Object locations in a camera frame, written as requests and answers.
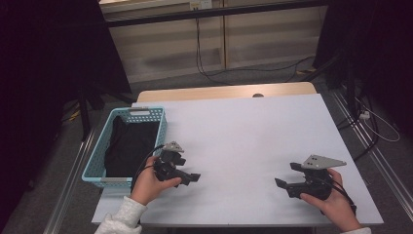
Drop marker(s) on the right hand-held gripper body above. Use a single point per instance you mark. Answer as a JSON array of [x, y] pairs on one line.
[[316, 185]]

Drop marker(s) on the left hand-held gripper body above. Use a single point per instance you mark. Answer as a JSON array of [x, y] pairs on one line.
[[167, 165]]

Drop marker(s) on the black shorts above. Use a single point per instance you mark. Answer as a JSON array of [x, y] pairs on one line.
[[130, 149]]

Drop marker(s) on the light blue perforated plastic basket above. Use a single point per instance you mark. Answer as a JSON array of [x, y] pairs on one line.
[[113, 179]]

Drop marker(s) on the person's left hand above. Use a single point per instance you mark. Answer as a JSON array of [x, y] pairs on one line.
[[146, 188]]

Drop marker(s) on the person's right hand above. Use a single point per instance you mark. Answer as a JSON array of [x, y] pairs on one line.
[[337, 208]]

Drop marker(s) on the wooden table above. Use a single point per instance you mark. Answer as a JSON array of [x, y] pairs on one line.
[[195, 92]]

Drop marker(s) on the grey round table grommet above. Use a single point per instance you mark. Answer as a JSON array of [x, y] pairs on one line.
[[258, 95]]

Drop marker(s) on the white plug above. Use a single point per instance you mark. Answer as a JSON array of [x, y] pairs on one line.
[[364, 115]]

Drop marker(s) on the black metal stand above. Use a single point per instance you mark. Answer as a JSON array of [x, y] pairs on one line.
[[349, 81], [85, 113]]

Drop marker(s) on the yellow floor tape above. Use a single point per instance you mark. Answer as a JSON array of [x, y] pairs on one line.
[[75, 114], [307, 70]]

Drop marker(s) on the beige wooden cabinet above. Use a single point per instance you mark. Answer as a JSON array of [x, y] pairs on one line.
[[259, 39]]

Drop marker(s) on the black curtain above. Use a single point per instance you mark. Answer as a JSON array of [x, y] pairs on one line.
[[39, 65], [383, 48]]

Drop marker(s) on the black horizontal bar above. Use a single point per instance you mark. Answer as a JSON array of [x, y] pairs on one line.
[[207, 13]]

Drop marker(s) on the aluminium floor rail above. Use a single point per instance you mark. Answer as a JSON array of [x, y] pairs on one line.
[[383, 162], [69, 185]]

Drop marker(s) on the white wall socket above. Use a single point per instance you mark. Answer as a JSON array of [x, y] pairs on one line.
[[204, 4]]

